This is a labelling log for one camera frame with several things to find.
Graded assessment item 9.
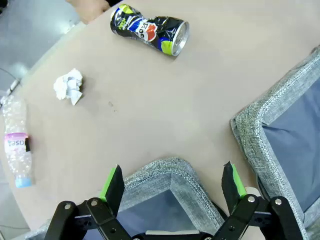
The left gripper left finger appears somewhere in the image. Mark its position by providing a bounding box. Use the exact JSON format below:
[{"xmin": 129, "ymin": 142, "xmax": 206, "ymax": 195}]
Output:
[{"xmin": 44, "ymin": 164, "xmax": 132, "ymax": 240}]

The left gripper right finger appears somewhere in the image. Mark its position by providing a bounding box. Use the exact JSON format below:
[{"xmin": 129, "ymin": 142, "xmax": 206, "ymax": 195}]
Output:
[{"xmin": 212, "ymin": 161, "xmax": 310, "ymax": 240}]

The crushed pink-label plastic bottle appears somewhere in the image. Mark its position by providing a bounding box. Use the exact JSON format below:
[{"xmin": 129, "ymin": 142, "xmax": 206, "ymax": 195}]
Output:
[{"xmin": 1, "ymin": 98, "xmax": 35, "ymax": 189}]

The white paper ball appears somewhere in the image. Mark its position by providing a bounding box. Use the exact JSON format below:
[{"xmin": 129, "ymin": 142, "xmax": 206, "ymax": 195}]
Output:
[{"xmin": 53, "ymin": 68, "xmax": 84, "ymax": 106}]

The crushed black Pepsi can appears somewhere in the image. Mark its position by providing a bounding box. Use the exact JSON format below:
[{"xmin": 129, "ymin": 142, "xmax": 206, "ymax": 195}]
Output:
[{"xmin": 110, "ymin": 4, "xmax": 190, "ymax": 57}]

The person's right hand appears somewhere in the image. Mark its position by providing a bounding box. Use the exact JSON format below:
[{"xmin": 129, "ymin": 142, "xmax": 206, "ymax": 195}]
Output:
[{"xmin": 65, "ymin": 0, "xmax": 111, "ymax": 25}]

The grey fabric basket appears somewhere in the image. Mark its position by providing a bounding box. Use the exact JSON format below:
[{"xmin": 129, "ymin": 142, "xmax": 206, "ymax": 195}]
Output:
[
  {"xmin": 229, "ymin": 46, "xmax": 320, "ymax": 240},
  {"xmin": 24, "ymin": 156, "xmax": 227, "ymax": 240}
]

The white power strip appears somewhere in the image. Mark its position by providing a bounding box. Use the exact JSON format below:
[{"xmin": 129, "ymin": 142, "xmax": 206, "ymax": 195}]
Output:
[{"xmin": 6, "ymin": 77, "xmax": 22, "ymax": 97}]

